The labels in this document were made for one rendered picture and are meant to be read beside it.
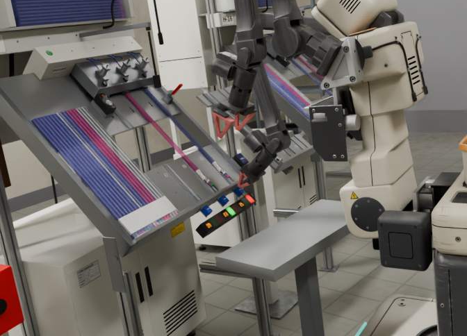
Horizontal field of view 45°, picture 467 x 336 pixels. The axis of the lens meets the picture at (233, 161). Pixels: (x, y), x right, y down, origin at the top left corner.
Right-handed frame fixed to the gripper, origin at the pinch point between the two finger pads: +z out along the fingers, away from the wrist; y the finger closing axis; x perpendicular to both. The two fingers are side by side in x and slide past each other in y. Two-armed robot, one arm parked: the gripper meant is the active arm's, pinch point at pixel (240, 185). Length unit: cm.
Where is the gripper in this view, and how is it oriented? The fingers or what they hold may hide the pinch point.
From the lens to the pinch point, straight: 212.5
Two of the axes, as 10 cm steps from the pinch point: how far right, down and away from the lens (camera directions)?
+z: -5.4, 6.4, 5.4
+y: -5.1, 2.6, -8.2
